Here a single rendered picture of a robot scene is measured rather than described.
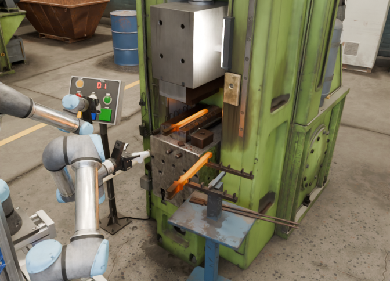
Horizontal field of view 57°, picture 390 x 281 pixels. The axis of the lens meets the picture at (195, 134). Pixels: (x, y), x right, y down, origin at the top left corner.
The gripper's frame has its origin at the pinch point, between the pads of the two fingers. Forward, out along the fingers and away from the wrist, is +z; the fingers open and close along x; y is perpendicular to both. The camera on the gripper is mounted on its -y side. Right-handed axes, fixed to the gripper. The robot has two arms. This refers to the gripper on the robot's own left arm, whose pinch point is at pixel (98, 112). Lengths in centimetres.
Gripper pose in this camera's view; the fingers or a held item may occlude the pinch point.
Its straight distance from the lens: 223.0
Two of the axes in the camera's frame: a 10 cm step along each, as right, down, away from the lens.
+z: 1.8, 0.5, 9.8
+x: -9.8, -1.1, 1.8
